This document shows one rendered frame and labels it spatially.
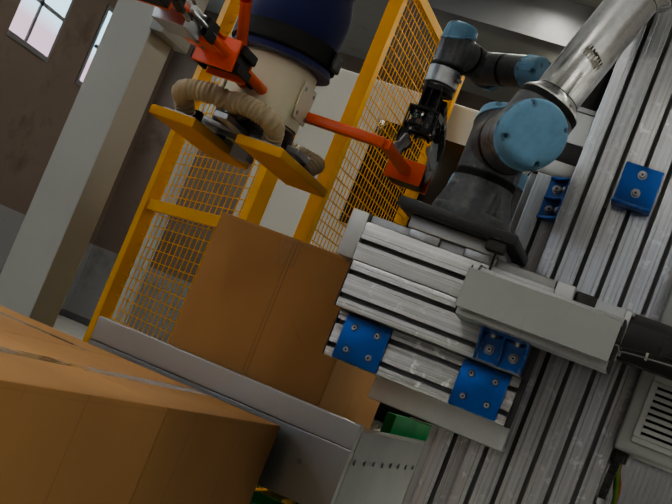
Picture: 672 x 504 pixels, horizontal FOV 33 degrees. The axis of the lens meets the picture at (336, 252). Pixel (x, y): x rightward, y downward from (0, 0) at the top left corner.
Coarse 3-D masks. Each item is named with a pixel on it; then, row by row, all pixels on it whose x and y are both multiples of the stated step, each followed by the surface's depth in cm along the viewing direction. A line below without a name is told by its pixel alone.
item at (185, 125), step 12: (156, 108) 220; (168, 108) 222; (168, 120) 220; (180, 120) 218; (192, 120) 218; (180, 132) 231; (192, 132) 224; (204, 132) 223; (192, 144) 242; (204, 144) 234; (216, 144) 230; (228, 144) 239; (216, 156) 246; (228, 156) 239
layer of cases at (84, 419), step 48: (0, 336) 198; (48, 336) 239; (0, 384) 144; (48, 384) 158; (96, 384) 183; (144, 384) 217; (0, 432) 148; (48, 432) 159; (96, 432) 172; (144, 432) 187; (192, 432) 206; (240, 432) 228; (0, 480) 152; (48, 480) 164; (96, 480) 177; (144, 480) 194; (192, 480) 213; (240, 480) 237
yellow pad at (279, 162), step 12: (240, 144) 215; (252, 144) 214; (264, 144) 213; (252, 156) 224; (264, 156) 217; (276, 156) 212; (288, 156) 215; (276, 168) 227; (288, 168) 221; (300, 168) 224; (288, 180) 238; (300, 180) 231; (312, 180) 232; (312, 192) 242; (324, 192) 242
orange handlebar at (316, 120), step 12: (204, 48) 200; (216, 48) 198; (228, 48) 203; (252, 72) 216; (240, 84) 223; (252, 84) 219; (312, 120) 233; (324, 120) 233; (336, 132) 232; (348, 132) 231; (360, 132) 231; (372, 144) 230; (384, 144) 230; (396, 156) 237; (396, 168) 246; (408, 168) 249
